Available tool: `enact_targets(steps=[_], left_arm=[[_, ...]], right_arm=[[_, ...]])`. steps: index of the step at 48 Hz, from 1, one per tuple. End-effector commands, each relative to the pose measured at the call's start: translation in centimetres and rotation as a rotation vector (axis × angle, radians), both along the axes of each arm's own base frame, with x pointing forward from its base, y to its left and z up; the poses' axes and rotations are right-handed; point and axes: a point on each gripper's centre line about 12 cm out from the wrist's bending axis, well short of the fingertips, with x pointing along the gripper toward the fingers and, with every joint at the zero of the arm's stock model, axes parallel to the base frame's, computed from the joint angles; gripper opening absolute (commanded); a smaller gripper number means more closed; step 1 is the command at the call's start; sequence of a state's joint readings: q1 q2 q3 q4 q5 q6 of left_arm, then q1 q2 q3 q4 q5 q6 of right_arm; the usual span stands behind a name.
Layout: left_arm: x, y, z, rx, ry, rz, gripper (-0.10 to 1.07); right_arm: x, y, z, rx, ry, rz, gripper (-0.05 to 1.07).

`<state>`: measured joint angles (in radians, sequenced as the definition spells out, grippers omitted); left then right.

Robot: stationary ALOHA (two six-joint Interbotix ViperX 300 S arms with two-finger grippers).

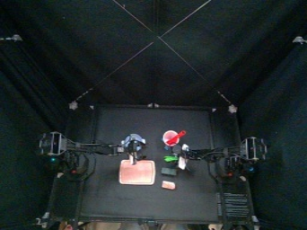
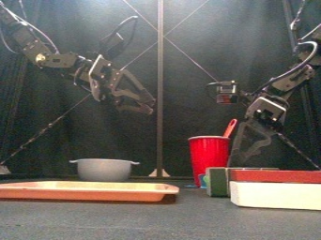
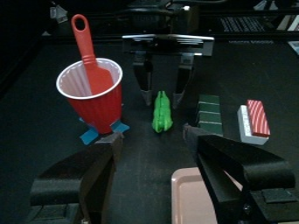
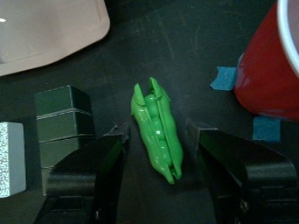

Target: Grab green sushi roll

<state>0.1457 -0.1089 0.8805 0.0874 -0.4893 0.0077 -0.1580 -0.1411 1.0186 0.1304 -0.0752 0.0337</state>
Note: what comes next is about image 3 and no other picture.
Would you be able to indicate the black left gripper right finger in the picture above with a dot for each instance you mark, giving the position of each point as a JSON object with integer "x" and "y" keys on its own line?
{"x": 240, "y": 175}

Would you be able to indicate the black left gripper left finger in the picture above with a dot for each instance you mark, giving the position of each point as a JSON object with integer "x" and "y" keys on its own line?
{"x": 70, "y": 180}

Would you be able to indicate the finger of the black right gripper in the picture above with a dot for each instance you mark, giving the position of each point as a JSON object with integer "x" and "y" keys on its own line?
{"x": 143, "y": 75}
{"x": 184, "y": 75}

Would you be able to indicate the dark green toy sushi roll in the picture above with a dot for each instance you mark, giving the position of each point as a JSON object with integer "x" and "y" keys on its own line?
{"x": 210, "y": 116}

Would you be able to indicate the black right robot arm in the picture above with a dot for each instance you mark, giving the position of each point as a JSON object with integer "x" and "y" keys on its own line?
{"x": 155, "y": 5}

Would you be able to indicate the green toy pea pod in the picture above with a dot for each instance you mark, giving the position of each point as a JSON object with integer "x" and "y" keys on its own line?
{"x": 162, "y": 116}

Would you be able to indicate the blue star-shaped piece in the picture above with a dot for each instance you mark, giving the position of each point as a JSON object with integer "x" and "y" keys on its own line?
{"x": 88, "y": 137}

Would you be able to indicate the pink plastic tray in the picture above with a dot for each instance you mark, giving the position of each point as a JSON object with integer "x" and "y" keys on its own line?
{"x": 187, "y": 198}

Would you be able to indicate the red plastic cup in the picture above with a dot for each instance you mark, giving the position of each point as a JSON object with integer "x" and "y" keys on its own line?
{"x": 98, "y": 113}

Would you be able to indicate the blue tape piece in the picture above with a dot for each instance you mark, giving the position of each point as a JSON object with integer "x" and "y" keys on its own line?
{"x": 119, "y": 127}

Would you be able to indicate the red toy spatula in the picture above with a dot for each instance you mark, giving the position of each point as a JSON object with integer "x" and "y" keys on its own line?
{"x": 83, "y": 43}

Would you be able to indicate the red striped white toy nigiri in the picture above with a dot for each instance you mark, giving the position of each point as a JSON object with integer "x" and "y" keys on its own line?
{"x": 259, "y": 119}

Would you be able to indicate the grey frame corner clamp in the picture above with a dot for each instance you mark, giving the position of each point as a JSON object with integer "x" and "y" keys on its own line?
{"x": 58, "y": 13}

